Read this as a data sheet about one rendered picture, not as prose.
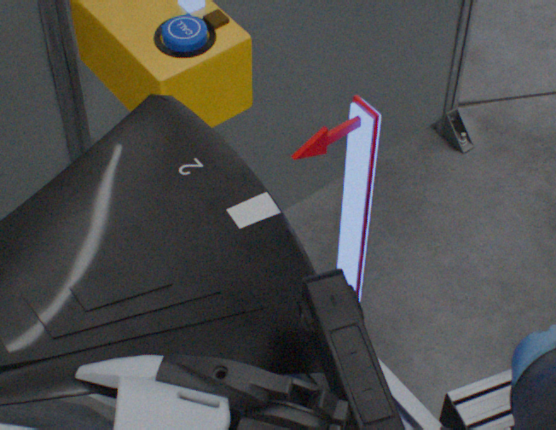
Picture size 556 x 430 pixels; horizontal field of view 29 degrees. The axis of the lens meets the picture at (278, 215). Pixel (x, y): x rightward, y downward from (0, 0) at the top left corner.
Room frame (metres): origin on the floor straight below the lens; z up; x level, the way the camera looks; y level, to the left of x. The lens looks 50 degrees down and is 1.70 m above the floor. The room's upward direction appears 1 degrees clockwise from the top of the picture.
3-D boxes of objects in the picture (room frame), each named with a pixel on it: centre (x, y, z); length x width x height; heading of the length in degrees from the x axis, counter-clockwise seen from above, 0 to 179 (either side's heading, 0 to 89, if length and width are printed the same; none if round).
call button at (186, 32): (0.73, 0.08, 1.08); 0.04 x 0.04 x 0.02
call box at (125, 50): (0.76, 0.11, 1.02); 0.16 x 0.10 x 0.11; 38
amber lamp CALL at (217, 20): (0.75, 0.06, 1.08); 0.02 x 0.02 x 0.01; 38
